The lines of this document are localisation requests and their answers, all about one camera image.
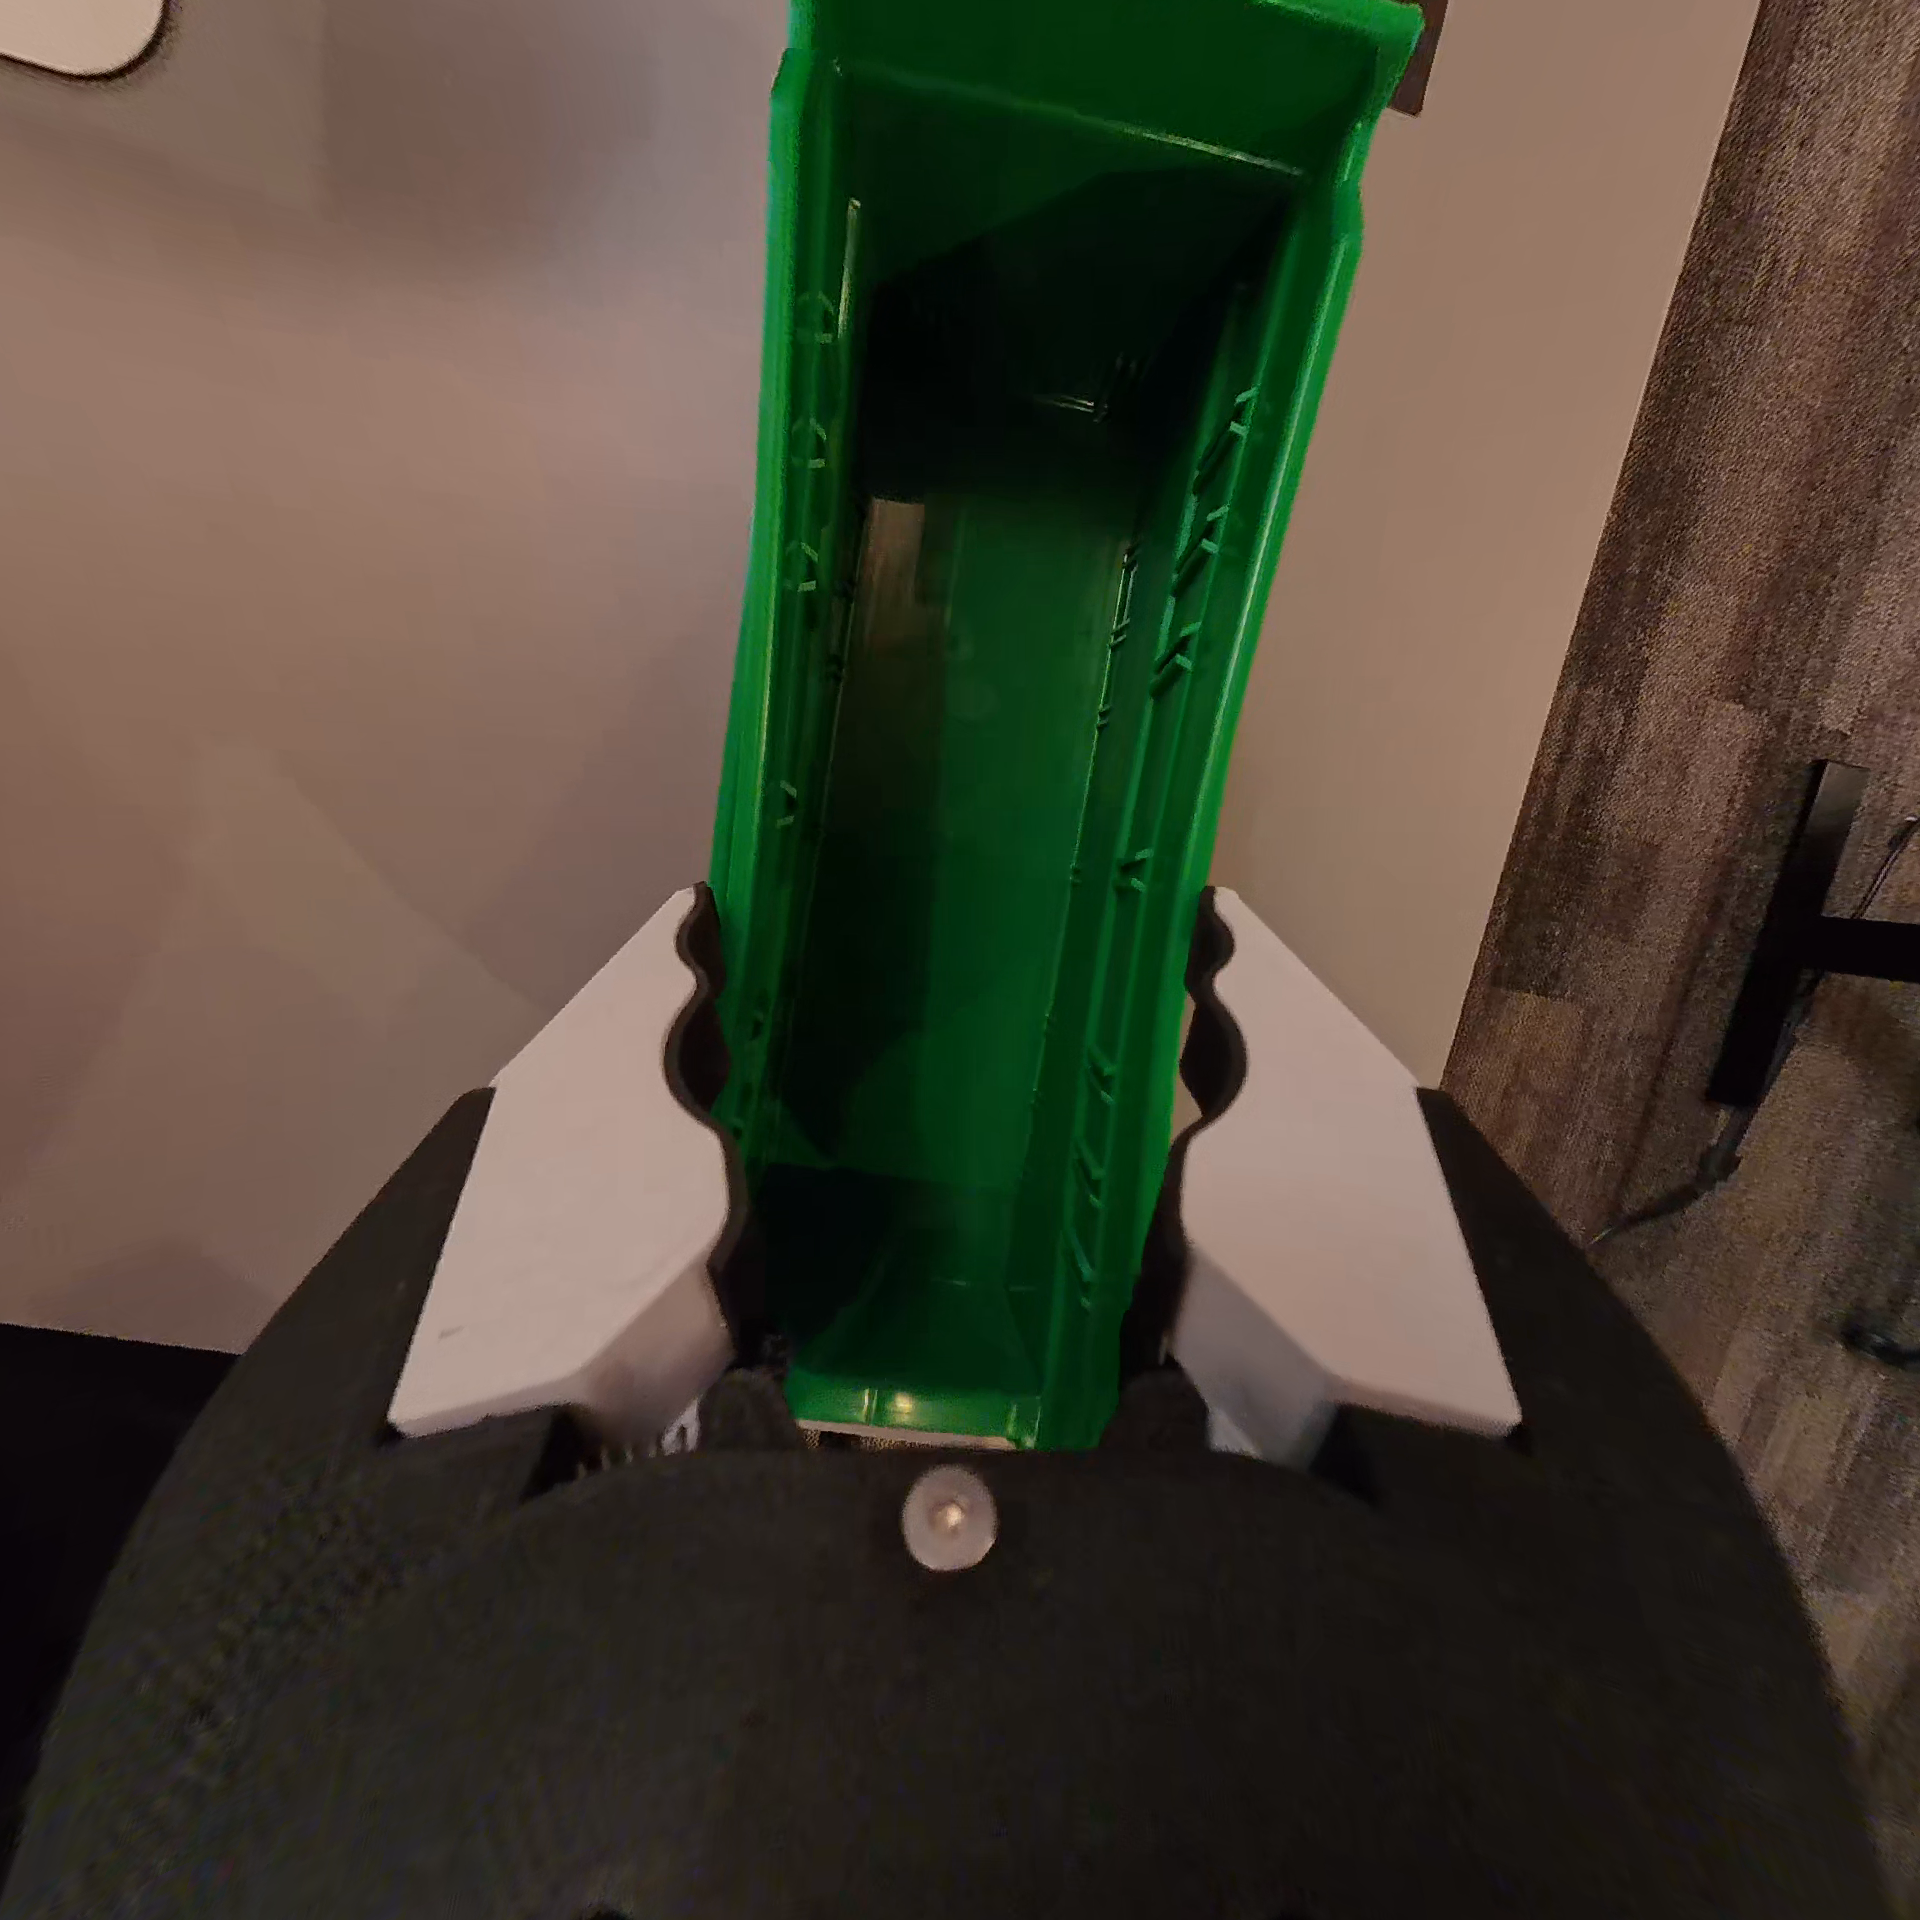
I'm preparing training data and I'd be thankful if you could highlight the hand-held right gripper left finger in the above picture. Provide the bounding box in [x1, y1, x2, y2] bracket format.
[388, 884, 749, 1442]

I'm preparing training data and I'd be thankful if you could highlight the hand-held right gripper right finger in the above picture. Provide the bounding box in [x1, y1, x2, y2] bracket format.
[1164, 884, 1522, 1464]

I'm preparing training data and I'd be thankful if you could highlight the green plastic bin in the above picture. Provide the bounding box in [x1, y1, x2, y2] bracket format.
[707, 0, 1425, 1450]

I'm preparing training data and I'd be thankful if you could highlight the black metal desk foot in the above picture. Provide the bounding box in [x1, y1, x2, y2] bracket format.
[1707, 761, 1920, 1109]

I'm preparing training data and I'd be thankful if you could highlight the thin black cable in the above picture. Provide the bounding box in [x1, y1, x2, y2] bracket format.
[1589, 1106, 1754, 1251]

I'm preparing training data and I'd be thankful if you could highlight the white rounded base plate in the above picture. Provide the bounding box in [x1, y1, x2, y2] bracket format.
[0, 0, 176, 74]

